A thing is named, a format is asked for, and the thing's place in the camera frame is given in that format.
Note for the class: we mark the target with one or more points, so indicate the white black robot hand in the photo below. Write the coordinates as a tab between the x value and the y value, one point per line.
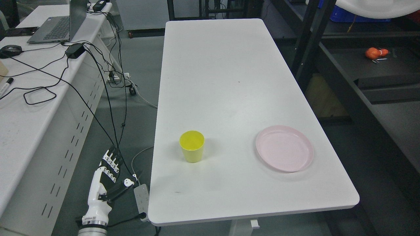
105	188

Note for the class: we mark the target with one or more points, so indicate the yellow plastic cup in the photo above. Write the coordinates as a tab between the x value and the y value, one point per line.
192	145

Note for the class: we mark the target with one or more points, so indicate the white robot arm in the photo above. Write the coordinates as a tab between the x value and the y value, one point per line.
92	230

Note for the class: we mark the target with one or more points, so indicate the black metal shelf rack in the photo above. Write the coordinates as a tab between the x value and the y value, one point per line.
381	96

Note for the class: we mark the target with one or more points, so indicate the orange toy on shelf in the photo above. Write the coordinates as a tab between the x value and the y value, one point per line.
374	53

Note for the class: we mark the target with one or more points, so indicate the white desk control panel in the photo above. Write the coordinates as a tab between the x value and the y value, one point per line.
142	201

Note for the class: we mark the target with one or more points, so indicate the white side desk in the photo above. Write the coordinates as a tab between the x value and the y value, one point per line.
45	117

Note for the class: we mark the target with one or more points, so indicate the white power strip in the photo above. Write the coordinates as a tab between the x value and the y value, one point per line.
114	78

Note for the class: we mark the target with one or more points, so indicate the black power adapter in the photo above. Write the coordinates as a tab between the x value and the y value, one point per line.
75	50

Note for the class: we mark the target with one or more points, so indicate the black marker pen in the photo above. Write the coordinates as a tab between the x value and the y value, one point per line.
4	87

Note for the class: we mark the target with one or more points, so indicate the grey laptop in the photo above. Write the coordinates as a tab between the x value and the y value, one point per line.
61	28

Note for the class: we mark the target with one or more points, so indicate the black computer mouse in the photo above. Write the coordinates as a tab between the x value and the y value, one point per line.
10	51

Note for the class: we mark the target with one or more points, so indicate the black smartphone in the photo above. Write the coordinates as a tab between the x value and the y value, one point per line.
26	31

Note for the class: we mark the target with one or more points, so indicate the black charger brick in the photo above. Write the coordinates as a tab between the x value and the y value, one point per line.
99	5

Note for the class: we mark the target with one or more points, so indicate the pink plastic plate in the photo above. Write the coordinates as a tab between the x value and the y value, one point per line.
284	148

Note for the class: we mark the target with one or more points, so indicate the blue plastic crate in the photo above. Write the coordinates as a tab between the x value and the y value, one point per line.
340	15

